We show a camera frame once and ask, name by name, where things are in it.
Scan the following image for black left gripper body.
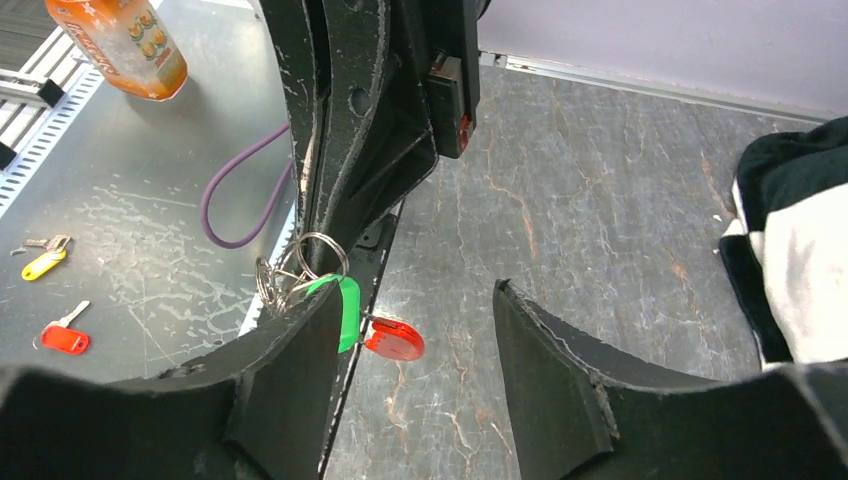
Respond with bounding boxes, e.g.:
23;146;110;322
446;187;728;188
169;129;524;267
413;1;481;159

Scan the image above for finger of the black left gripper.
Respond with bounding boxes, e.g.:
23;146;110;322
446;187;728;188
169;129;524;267
311;1;438;251
260;0;331;233

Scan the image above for green tagged key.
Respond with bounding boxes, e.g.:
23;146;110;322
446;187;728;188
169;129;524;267
305;274;361;354

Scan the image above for yellow tagged key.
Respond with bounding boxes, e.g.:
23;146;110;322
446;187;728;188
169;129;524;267
21;234;72;282

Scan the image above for orange labelled bottle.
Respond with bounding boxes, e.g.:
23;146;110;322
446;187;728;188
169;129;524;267
46;0;188;101

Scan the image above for white slotted cable duct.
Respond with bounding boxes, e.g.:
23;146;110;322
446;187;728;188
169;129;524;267
1;67;104;215

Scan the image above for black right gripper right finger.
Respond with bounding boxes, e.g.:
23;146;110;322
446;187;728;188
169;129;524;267
493;280;847;479

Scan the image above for black white checkered cloth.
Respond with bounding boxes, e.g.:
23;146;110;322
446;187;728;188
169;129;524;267
719;117;847;369

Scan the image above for red tagged key lower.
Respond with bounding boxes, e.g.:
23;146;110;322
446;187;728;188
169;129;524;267
32;300;91;355

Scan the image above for silver split keyring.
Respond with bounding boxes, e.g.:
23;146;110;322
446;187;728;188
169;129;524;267
255;232;350;315

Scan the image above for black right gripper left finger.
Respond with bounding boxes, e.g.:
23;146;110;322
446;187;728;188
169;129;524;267
1;283;343;479

